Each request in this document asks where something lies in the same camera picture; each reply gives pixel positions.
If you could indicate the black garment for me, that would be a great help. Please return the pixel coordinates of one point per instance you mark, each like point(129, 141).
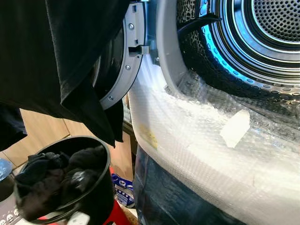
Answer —
point(42, 183)

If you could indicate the black round bucket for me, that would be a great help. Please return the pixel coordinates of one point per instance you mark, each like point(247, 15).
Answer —
point(101, 201)

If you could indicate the blue and white package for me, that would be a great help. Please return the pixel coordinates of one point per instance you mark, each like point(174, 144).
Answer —
point(123, 187)

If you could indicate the red stool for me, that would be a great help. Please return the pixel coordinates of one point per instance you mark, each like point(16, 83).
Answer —
point(115, 216)

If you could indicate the wooden cabinet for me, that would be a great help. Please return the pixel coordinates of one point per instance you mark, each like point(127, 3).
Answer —
point(42, 131)

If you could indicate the clear blue plastic bottle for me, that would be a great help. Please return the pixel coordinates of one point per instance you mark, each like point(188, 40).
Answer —
point(4, 168)

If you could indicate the dark patterned mat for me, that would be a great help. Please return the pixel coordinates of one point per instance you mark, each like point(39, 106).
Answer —
point(7, 213)

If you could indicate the clear bubble wrap sheet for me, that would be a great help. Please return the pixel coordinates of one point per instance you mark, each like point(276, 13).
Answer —
point(197, 154)

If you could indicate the white tape piece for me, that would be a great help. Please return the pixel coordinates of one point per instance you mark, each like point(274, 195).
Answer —
point(236, 129)

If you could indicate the large black t-shirt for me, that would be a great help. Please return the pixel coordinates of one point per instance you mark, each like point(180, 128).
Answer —
point(47, 47)

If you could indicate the grey rubber door seal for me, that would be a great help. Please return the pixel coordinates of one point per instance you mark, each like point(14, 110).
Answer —
point(165, 47)

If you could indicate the grey rimmed washer door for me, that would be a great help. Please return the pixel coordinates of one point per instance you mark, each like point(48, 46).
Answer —
point(133, 28)

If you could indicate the black drum lifter paddle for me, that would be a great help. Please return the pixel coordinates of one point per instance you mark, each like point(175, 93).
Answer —
point(197, 24)

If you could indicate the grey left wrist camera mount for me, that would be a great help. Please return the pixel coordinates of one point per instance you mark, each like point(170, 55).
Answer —
point(78, 219)

